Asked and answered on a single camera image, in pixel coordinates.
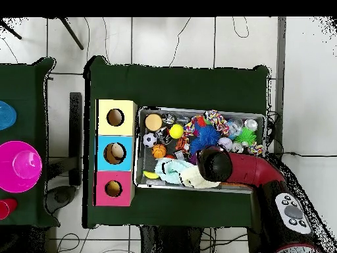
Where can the small orange basketball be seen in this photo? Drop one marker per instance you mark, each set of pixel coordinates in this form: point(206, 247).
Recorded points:
point(159, 151)

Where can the wooden box with three holes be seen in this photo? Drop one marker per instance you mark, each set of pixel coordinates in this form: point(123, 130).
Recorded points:
point(115, 130)

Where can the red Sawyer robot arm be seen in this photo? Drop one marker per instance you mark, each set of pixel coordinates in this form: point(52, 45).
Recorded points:
point(250, 168)

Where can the green spiky ball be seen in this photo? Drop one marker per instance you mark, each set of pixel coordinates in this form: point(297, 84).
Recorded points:
point(245, 136)

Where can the blue spiky ball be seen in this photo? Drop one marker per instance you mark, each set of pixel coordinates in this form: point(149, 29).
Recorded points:
point(205, 138)

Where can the shallow metal mesh bin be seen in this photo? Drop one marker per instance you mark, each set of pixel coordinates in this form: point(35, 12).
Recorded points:
point(181, 111)

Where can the magenta plastic bowl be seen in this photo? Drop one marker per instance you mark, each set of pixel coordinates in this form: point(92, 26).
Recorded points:
point(10, 171)

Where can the small tiger plush toy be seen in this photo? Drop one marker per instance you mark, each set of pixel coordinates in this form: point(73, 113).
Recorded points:
point(182, 144)

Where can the cream knitted cloth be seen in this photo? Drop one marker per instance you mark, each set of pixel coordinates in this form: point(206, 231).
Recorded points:
point(194, 180)

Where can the black tripod leg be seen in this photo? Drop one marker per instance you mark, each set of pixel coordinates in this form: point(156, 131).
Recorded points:
point(72, 34)
point(10, 31)

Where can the smooth yellow ball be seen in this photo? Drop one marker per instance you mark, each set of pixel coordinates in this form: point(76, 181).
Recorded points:
point(176, 131)

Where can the black panel stand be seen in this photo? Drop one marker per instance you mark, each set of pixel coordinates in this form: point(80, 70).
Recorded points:
point(75, 131)

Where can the dark green table cloth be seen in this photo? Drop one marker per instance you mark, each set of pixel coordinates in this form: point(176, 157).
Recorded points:
point(23, 79)
point(184, 87)

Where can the red plastic cup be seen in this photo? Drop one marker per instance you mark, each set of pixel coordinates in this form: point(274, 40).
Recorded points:
point(6, 208)

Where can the orange-brown plush toy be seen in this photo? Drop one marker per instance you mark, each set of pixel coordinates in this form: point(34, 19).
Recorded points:
point(114, 186)

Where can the round container with orange lid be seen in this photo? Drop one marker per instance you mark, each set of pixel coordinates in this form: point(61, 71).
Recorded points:
point(153, 122)

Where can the blue round disc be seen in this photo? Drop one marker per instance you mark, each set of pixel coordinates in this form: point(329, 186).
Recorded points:
point(6, 116)

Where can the small baseball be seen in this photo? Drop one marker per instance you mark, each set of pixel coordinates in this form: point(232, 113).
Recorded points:
point(225, 143)

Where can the grey round stand base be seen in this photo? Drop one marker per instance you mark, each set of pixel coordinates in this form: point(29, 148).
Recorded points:
point(62, 196)

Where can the small soccer ball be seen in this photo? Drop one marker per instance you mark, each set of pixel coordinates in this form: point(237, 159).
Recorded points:
point(150, 140)

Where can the mint green knitted cloth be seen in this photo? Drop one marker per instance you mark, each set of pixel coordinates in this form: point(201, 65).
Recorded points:
point(173, 166)

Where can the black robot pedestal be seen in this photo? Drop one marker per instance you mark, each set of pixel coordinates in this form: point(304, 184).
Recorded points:
point(168, 239)

